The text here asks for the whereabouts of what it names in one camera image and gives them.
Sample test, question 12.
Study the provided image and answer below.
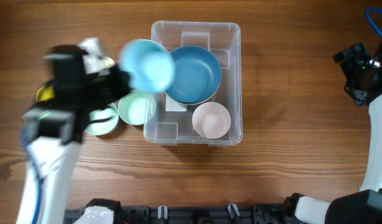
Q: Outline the yellow plastic cup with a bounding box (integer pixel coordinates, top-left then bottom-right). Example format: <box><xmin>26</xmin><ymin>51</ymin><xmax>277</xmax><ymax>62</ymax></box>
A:
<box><xmin>35</xmin><ymin>85</ymin><xmax>55</xmax><ymax>102</ymax></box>

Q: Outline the mint green bowl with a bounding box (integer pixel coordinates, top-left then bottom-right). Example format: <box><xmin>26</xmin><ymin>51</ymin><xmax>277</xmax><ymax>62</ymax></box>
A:
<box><xmin>118</xmin><ymin>90</ymin><xmax>156</xmax><ymax>126</ymax></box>
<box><xmin>85</xmin><ymin>103</ymin><xmax>119</xmax><ymax>136</ymax></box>

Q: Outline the light blue bowl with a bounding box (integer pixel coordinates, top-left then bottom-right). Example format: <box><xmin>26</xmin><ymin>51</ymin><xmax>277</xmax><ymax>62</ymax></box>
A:
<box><xmin>118</xmin><ymin>39</ymin><xmax>175</xmax><ymax>93</ymax></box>

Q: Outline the dark blue plate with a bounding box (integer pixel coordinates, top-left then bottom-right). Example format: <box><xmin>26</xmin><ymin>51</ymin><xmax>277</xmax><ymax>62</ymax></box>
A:
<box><xmin>165</xmin><ymin>78</ymin><xmax>221</xmax><ymax>105</ymax></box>
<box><xmin>164</xmin><ymin>45</ymin><xmax>223</xmax><ymax>104</ymax></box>

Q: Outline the pink bowl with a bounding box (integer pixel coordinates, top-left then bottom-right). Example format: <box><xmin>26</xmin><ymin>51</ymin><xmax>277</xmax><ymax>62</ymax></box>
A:
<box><xmin>192</xmin><ymin>102</ymin><xmax>231</xmax><ymax>139</ymax></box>

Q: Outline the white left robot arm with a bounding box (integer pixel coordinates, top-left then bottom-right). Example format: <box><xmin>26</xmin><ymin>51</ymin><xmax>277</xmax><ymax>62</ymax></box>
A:
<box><xmin>16</xmin><ymin>44</ymin><xmax>130</xmax><ymax>223</ymax></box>

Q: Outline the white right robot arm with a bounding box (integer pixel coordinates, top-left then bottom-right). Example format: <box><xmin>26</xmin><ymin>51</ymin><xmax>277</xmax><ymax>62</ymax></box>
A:
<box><xmin>281</xmin><ymin>36</ymin><xmax>382</xmax><ymax>223</ymax></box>

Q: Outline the white paper label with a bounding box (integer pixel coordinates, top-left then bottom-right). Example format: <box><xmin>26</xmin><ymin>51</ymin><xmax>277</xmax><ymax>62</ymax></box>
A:
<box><xmin>165</xmin><ymin>95</ymin><xmax>187</xmax><ymax>112</ymax></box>

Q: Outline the dark blue plate in bin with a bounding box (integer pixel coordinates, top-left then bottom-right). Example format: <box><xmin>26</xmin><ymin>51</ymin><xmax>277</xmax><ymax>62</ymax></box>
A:
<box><xmin>164</xmin><ymin>45</ymin><xmax>223</xmax><ymax>104</ymax></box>

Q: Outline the clear plastic storage bin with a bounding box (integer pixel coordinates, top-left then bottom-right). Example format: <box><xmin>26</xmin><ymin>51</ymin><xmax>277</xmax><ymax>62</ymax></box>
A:
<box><xmin>144</xmin><ymin>21</ymin><xmax>243</xmax><ymax>146</ymax></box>

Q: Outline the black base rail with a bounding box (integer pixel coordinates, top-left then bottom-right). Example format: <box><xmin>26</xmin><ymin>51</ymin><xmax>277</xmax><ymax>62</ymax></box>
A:
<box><xmin>62</xmin><ymin>203</ymin><xmax>291</xmax><ymax>224</ymax></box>

